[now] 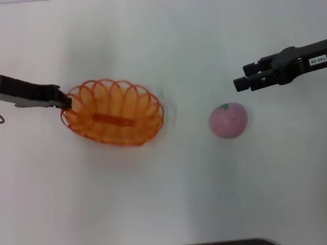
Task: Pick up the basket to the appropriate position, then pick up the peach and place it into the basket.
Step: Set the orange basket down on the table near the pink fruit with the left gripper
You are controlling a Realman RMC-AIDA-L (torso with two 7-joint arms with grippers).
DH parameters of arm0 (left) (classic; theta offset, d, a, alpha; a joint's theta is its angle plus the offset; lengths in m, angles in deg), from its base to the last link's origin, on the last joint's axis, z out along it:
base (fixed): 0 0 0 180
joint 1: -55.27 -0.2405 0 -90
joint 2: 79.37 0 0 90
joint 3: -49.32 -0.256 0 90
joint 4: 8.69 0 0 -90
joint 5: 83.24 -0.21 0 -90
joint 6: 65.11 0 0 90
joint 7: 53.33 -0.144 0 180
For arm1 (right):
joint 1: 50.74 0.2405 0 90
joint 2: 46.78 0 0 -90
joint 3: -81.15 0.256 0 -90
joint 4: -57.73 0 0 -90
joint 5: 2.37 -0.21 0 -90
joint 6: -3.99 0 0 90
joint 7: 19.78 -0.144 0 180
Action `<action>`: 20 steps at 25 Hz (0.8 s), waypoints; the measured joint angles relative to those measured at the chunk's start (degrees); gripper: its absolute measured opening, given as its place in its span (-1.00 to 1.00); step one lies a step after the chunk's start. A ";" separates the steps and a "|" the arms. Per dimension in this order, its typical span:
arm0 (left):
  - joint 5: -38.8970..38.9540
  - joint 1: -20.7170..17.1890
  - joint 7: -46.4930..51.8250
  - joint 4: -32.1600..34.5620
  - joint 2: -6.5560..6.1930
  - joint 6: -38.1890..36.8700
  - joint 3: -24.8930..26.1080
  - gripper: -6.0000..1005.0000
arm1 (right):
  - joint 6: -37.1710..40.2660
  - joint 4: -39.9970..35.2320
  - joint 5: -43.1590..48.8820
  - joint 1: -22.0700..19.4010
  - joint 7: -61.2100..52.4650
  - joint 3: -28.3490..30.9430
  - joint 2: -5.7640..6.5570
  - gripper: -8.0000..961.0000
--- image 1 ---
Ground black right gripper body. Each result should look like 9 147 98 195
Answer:
259 39 327 86

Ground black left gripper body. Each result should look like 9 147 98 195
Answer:
0 74 62 108

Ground pink toy peach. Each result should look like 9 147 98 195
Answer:
209 102 248 139

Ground orange woven plastic basket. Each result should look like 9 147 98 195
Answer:
60 79 165 148

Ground black robot torso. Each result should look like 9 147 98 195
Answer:
194 238 278 245

